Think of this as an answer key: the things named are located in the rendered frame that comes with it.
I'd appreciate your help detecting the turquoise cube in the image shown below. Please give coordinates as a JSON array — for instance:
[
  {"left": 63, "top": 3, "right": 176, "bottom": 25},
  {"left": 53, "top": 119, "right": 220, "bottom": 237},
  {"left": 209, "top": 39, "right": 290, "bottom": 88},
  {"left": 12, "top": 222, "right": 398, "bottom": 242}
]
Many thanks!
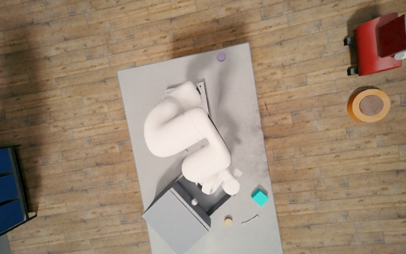
[{"left": 251, "top": 188, "right": 269, "bottom": 207}]

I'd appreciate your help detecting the grey cabinet with drawers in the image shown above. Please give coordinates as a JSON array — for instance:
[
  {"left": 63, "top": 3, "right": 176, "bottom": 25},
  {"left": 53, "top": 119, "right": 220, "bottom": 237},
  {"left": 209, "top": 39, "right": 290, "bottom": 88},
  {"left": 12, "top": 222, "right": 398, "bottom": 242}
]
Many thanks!
[{"left": 142, "top": 174, "right": 235, "bottom": 254}]

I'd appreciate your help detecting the small beige cylinder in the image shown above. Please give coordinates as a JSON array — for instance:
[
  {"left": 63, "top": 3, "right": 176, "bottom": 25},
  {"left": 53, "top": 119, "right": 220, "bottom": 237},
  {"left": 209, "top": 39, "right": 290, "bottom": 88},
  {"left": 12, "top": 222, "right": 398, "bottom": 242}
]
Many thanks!
[{"left": 224, "top": 217, "right": 233, "bottom": 226}]

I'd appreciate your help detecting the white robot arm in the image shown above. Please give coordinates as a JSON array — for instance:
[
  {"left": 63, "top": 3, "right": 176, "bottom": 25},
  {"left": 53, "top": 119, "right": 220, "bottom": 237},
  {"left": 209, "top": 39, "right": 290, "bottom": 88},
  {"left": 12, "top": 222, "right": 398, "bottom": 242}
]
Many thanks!
[{"left": 144, "top": 80, "right": 242, "bottom": 195}]

